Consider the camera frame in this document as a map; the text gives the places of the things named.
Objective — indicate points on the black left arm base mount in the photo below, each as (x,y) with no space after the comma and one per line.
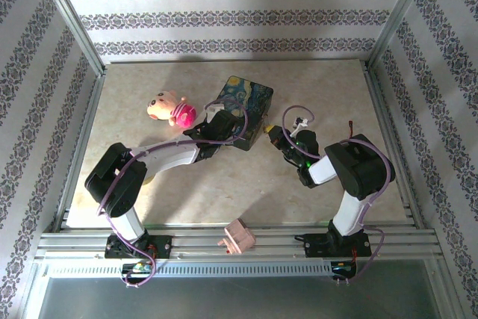
(160,246)

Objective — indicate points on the pink wooden block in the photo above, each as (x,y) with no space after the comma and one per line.
(239,238)

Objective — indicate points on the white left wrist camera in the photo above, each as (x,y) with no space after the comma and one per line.
(214,108)

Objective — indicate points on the pink striped plush toy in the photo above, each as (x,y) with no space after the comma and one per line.
(164,108)

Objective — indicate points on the aluminium frame post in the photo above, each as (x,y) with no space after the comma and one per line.
(71,16)
(401,16)

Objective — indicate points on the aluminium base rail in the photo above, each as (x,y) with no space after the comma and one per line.
(201,244)

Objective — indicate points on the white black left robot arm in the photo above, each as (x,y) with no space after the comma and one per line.
(168,156)

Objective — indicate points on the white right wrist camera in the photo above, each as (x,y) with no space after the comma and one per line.
(298,127)

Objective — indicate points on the starry night painted box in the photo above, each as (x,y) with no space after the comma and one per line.
(250,95)

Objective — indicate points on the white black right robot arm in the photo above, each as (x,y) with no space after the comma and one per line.
(354,166)

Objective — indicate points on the yellow tape roll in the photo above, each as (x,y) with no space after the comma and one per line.
(148,180)

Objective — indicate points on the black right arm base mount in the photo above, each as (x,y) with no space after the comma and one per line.
(317,246)

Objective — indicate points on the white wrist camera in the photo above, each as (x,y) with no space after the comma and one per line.
(298,127)
(214,108)

